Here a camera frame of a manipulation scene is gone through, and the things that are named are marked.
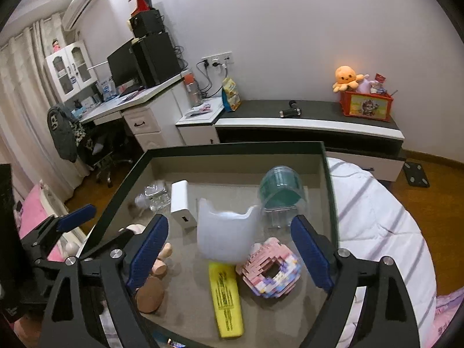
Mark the black flat board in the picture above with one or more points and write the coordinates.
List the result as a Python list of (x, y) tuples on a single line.
[(7, 203)]

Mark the black and pink cardboard box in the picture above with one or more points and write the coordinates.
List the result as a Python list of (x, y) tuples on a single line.
[(232, 156)]

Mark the orange octopus plush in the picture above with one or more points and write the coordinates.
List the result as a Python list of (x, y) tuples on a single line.
[(346, 78)]

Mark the red and white packet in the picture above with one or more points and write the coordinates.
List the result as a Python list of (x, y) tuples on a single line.
[(379, 81)]

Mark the pink plush toy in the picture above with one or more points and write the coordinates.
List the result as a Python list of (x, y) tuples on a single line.
[(364, 85)]

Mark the red triangular object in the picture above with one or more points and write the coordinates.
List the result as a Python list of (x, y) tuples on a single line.
[(142, 3)]

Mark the papers on nightstand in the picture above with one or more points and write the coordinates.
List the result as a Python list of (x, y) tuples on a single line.
[(199, 110)]

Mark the black speaker box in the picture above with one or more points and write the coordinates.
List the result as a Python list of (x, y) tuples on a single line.
[(147, 23)]

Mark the white power bank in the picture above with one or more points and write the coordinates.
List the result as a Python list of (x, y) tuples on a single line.
[(181, 203)]

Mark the pink brick-built donut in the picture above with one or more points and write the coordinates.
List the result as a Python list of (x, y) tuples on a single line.
[(270, 264)]

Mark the orange storage box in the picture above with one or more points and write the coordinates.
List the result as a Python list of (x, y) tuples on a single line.
[(366, 107)]

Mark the white air conditioner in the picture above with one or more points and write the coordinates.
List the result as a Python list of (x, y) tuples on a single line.
[(79, 3)]

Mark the black computer monitor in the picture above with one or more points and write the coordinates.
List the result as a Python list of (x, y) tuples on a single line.
[(121, 65)]

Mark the blue boxes on desk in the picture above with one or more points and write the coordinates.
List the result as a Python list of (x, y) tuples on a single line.
[(107, 89)]

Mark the small pink doll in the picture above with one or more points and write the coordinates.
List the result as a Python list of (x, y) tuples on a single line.
[(56, 46)]

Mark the pink bed sheet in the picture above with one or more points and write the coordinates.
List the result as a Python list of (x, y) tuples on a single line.
[(31, 217)]

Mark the bottle with orange cap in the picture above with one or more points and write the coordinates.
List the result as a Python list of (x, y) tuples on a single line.
[(192, 90)]

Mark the clear teal tape dispenser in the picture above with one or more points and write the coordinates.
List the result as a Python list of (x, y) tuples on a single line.
[(282, 188)]

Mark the white desk with drawers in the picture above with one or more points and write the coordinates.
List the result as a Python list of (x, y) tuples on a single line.
[(145, 123)]

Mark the pink printed blanket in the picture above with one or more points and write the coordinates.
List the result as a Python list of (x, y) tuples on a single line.
[(447, 315)]

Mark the yellow snack bag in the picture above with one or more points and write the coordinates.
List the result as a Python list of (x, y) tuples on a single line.
[(231, 96)]

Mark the white nightstand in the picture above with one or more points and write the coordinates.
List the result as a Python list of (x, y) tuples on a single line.
[(195, 130)]

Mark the yellow highlighter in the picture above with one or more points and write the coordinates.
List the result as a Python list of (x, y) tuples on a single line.
[(226, 301)]

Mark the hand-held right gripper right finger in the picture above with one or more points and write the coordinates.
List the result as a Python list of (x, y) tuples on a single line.
[(311, 253)]

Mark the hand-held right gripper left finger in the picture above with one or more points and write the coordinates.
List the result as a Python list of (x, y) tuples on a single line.
[(147, 250)]

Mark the black office chair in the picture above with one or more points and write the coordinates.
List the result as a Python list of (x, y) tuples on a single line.
[(105, 152)]

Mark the pink doll figure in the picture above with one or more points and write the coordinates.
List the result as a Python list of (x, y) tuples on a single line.
[(150, 295)]

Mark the clear plastic figure toy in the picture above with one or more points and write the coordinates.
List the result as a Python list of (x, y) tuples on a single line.
[(156, 199)]

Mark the white glass-door cabinet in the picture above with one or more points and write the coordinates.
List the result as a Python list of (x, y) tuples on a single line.
[(70, 72)]

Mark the black bathroom scale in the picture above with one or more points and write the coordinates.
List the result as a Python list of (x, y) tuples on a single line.
[(417, 174)]

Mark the dark grey jacket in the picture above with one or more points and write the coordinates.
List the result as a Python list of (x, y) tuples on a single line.
[(63, 134)]

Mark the black and white low cabinet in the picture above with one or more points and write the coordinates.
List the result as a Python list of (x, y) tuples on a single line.
[(311, 119)]

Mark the white cat-shaped cup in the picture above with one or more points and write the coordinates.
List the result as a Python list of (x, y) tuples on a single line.
[(226, 235)]

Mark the black computer tower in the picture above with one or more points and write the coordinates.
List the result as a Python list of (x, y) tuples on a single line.
[(156, 60)]

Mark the beige curtain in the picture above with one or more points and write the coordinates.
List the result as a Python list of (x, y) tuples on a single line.
[(21, 116)]

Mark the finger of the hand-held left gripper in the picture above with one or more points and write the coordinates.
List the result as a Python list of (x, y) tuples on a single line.
[(112, 242), (76, 216)]

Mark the white wall outlet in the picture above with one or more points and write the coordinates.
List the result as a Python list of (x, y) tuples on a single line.
[(217, 59)]

